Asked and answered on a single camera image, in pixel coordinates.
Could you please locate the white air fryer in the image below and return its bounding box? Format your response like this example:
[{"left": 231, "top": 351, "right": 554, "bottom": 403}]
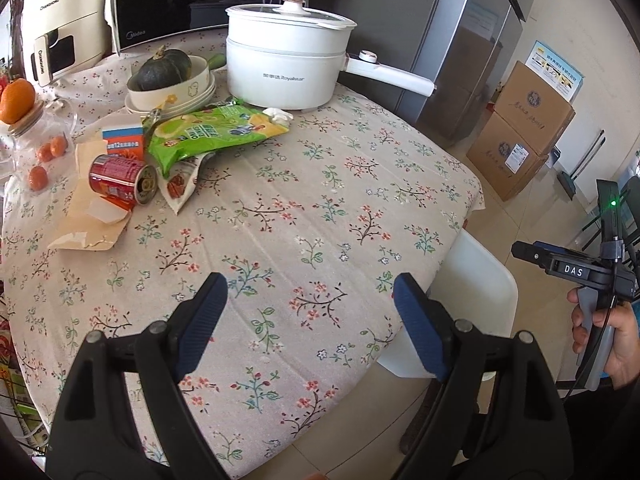
[{"left": 19, "top": 0, "right": 114, "bottom": 87}]

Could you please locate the blue orange card box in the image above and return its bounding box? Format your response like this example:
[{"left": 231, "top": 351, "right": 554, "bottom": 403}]
[{"left": 102, "top": 123, "right": 149, "bottom": 157}]

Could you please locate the red drink can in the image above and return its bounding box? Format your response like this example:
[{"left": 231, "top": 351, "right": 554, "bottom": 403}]
[{"left": 88, "top": 153, "right": 157, "bottom": 206}]

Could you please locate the white bowl yellow flower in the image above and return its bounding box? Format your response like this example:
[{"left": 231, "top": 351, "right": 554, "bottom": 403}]
[{"left": 125, "top": 54, "right": 211, "bottom": 109}]

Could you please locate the floral tablecloth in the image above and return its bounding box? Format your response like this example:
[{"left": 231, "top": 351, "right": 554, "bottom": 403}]
[{"left": 0, "top": 24, "right": 487, "bottom": 472}]

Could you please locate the white electric cooking pot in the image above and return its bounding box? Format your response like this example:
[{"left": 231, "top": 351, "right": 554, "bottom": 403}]
[{"left": 224, "top": 0, "right": 437, "bottom": 112}]

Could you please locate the large orange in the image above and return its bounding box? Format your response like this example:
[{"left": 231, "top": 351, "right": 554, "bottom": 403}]
[{"left": 0, "top": 78, "right": 37, "bottom": 125}]

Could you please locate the glass jar wooden lid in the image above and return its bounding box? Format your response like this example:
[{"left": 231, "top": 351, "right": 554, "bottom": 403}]
[{"left": 0, "top": 100, "right": 77, "bottom": 198}]

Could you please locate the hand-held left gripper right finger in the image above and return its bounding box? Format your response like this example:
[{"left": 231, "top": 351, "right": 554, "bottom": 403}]
[{"left": 393, "top": 272, "right": 577, "bottom": 480}]

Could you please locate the dark green squash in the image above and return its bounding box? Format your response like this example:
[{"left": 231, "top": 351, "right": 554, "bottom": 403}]
[{"left": 135, "top": 44, "right": 193, "bottom": 92}]

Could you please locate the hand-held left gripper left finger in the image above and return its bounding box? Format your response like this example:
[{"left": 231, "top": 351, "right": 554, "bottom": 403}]
[{"left": 46, "top": 271, "right": 229, "bottom": 480}]

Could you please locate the person's right hand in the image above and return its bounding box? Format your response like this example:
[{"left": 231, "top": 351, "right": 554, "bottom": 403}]
[{"left": 567, "top": 287, "right": 640, "bottom": 389}]

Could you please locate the brown white snack wrapper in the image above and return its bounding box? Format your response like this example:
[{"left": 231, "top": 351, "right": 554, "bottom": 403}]
[{"left": 157, "top": 152, "right": 217, "bottom": 216}]

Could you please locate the blue white printed box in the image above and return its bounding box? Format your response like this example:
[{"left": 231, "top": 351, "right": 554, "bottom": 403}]
[{"left": 529, "top": 39, "right": 585, "bottom": 102}]

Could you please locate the white plastic bin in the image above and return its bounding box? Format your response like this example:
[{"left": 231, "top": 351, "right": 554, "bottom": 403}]
[{"left": 377, "top": 229, "right": 519, "bottom": 379}]

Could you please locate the broom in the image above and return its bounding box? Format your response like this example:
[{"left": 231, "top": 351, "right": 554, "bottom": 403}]
[{"left": 557, "top": 129, "right": 607, "bottom": 197}]

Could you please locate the cardboard box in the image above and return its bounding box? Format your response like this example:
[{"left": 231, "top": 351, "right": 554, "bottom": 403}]
[
  {"left": 492, "top": 59, "right": 577, "bottom": 157},
  {"left": 467, "top": 109, "right": 552, "bottom": 203}
]

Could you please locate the black wire rack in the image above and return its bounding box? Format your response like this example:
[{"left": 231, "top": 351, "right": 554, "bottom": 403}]
[{"left": 0, "top": 300, "right": 57, "bottom": 463}]

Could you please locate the torn brown cardboard piece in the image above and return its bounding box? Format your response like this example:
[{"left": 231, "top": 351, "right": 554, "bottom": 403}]
[{"left": 47, "top": 139, "right": 134, "bottom": 252}]

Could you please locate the green snack bag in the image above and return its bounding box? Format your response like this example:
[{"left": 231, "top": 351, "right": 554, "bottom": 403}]
[{"left": 142, "top": 97, "right": 291, "bottom": 179}]

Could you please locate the grey refrigerator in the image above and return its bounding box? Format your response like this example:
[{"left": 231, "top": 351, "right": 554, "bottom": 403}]
[{"left": 307, "top": 0, "right": 532, "bottom": 147}]

